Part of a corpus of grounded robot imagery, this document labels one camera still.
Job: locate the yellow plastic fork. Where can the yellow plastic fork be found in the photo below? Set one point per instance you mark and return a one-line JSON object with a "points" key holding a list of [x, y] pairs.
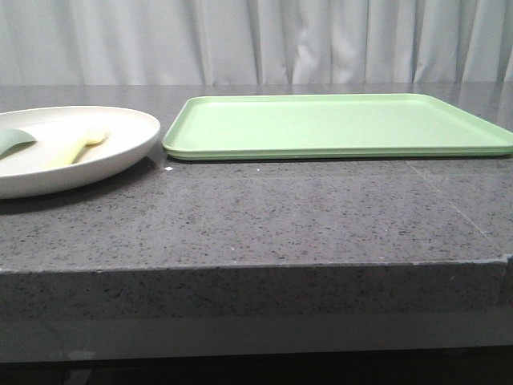
{"points": [[83, 139]]}

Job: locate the white round plate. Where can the white round plate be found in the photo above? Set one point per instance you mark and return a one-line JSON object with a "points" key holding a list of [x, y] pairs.
{"points": [[130, 135]]}

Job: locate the light green serving tray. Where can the light green serving tray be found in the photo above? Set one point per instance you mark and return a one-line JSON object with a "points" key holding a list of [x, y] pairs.
{"points": [[265, 127]]}

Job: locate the pale green plastic spoon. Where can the pale green plastic spoon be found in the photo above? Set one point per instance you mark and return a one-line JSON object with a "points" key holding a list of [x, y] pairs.
{"points": [[15, 140]]}

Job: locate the white pleated curtain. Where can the white pleated curtain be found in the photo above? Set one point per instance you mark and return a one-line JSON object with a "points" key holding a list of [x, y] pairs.
{"points": [[254, 42]]}

